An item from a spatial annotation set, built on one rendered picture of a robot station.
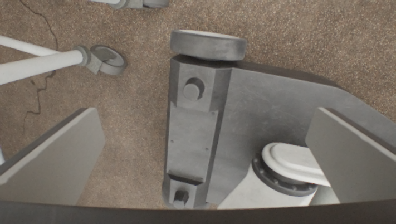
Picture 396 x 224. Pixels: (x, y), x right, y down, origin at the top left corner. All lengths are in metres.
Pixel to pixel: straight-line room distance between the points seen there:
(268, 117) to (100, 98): 0.65
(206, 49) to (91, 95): 0.58
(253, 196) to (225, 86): 0.25
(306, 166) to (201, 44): 0.33
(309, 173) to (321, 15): 0.44
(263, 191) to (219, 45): 0.31
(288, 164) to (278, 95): 0.17
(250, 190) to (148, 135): 0.54
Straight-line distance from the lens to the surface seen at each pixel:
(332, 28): 0.69
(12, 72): 0.52
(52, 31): 0.95
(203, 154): 0.56
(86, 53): 0.65
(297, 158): 0.44
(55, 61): 0.59
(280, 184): 0.41
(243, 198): 0.37
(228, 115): 0.52
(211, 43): 0.45
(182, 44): 0.47
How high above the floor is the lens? 0.64
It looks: 63 degrees down
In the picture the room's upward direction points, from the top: 153 degrees counter-clockwise
